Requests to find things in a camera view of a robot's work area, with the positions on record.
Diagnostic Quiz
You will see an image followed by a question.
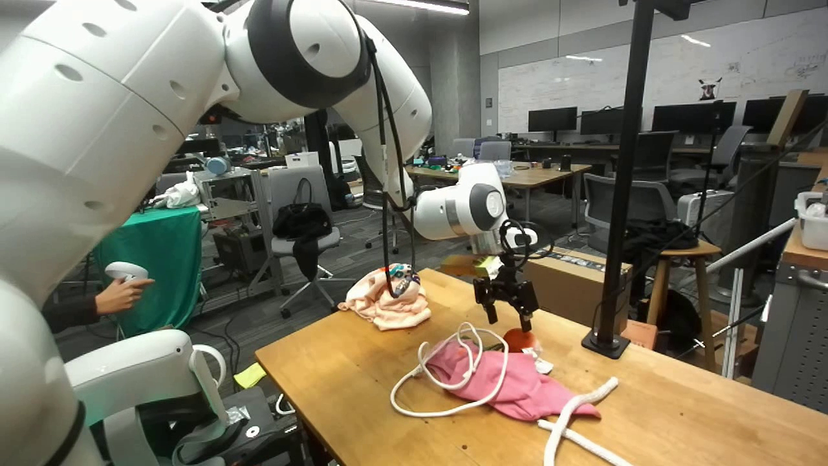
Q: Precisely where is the long brown cardboard box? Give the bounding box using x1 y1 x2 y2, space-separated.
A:
524 244 612 329

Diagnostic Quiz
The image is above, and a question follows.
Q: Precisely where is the pink cloth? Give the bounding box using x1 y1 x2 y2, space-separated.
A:
427 335 604 423

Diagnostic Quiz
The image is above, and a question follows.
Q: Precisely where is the grey office chair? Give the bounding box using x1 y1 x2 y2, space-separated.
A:
257 166 345 321

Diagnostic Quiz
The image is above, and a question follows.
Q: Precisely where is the dark sleeved forearm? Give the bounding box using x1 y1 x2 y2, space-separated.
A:
41 286 102 335

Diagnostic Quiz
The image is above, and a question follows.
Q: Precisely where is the black camera stand pole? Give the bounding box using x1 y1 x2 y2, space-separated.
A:
579 0 695 360

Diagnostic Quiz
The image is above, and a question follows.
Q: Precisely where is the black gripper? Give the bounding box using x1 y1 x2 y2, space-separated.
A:
473 254 539 334

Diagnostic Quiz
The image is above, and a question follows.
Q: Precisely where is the person hand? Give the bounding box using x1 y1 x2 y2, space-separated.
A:
94 277 155 319

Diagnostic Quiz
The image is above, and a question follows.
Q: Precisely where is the slanted grey metal strut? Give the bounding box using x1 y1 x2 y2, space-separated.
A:
705 215 801 383

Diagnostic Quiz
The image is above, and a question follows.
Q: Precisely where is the black handbag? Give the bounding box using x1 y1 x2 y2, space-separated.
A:
272 175 336 244

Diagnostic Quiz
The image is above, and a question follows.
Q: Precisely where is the thin white cord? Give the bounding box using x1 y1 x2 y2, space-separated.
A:
387 321 521 422

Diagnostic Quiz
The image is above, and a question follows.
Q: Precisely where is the round wooden stool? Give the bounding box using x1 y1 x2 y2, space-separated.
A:
644 238 726 370

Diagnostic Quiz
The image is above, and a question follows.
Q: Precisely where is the ceiling light strip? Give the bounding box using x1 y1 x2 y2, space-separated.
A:
372 0 473 18

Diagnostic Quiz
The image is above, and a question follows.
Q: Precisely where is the wooden top workbench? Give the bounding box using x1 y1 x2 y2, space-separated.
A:
749 152 828 414

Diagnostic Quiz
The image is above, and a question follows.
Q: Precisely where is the thick white rope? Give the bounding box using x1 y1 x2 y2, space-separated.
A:
539 372 625 466

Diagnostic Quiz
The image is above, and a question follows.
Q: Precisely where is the black computer monitor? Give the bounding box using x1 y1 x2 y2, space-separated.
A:
577 105 634 136
525 102 579 136
652 100 741 136
744 89 828 135

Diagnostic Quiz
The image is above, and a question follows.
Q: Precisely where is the small black drone figure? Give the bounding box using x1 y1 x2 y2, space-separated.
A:
697 75 728 102

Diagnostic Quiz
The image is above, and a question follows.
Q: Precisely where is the green draped cloth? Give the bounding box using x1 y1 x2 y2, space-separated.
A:
89 203 208 334

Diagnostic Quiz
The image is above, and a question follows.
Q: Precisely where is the tan wrist camera box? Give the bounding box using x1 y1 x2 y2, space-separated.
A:
477 254 507 278

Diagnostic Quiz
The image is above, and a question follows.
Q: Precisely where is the white handheld controller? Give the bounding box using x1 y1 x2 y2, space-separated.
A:
103 259 153 284

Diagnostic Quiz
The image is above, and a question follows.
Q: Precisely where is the white plastic bin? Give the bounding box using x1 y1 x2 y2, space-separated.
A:
792 189 828 254

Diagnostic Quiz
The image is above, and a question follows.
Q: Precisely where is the peach printed cloth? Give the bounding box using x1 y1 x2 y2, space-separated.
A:
336 267 436 334

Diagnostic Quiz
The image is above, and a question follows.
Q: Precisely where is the pale yellow paper note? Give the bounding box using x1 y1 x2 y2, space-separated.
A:
234 360 272 390

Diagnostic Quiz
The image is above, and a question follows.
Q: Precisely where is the black office chair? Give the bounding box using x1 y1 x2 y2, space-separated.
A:
582 127 684 232

